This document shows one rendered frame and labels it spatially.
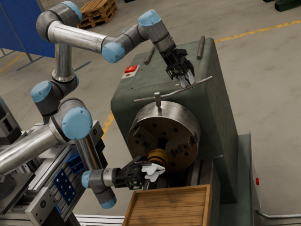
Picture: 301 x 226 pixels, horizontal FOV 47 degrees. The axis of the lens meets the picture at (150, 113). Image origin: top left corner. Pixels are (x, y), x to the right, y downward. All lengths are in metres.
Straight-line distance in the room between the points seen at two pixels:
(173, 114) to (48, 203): 0.65
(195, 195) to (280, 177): 1.37
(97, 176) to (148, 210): 0.27
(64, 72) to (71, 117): 0.56
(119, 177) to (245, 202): 0.77
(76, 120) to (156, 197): 0.53
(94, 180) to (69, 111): 0.33
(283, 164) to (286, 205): 0.42
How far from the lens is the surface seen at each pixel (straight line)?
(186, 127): 1.45
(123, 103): 1.65
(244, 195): 1.97
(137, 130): 1.47
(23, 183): 1.60
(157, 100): 1.44
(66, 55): 1.75
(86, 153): 1.55
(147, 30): 1.34
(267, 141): 3.17
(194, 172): 1.68
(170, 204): 1.54
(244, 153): 2.22
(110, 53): 1.29
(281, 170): 2.88
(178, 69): 1.36
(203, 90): 1.54
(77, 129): 1.32
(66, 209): 1.86
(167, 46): 1.34
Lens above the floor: 1.93
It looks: 28 degrees down
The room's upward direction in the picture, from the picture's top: 21 degrees counter-clockwise
